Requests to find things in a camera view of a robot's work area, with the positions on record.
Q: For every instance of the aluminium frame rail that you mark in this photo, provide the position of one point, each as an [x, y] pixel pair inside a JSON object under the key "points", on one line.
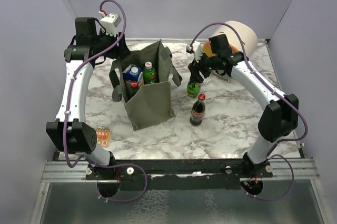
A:
{"points": [[277, 169]]}

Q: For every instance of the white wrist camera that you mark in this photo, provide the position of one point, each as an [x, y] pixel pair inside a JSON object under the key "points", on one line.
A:
{"points": [[196, 49], [110, 22]]}

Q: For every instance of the olive green canvas bag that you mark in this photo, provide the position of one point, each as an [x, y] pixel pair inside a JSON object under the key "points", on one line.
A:
{"points": [[151, 104]]}

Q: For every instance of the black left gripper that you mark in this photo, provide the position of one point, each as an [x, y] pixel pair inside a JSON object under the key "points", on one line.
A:
{"points": [[120, 50]]}

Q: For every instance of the cola glass bottle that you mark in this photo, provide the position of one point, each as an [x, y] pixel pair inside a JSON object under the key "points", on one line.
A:
{"points": [[198, 110], [134, 87]]}

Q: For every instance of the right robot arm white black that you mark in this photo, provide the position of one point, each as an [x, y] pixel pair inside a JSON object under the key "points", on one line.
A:
{"points": [[279, 117]]}

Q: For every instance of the green glass bottle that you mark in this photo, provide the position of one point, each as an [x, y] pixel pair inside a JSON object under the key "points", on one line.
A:
{"points": [[193, 88]]}

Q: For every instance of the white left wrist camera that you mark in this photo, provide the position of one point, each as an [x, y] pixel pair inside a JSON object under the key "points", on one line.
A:
{"points": [[110, 22]]}

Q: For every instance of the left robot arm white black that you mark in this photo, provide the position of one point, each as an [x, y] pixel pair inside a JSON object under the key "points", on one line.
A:
{"points": [[69, 131]]}

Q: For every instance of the blue white beverage carton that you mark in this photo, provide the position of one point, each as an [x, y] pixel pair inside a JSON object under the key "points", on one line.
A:
{"points": [[133, 73]]}

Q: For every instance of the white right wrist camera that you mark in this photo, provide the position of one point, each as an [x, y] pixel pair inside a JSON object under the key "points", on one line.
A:
{"points": [[196, 49]]}

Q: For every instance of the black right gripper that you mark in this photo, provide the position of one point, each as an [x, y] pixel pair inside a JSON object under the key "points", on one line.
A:
{"points": [[199, 66]]}

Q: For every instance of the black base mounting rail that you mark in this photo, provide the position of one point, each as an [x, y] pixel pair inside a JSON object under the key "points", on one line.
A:
{"points": [[131, 177]]}

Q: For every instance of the green tea plastic bottle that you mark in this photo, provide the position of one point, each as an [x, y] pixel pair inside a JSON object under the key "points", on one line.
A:
{"points": [[149, 73]]}

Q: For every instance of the orange small notepad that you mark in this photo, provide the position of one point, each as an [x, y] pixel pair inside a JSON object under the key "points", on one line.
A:
{"points": [[103, 137]]}

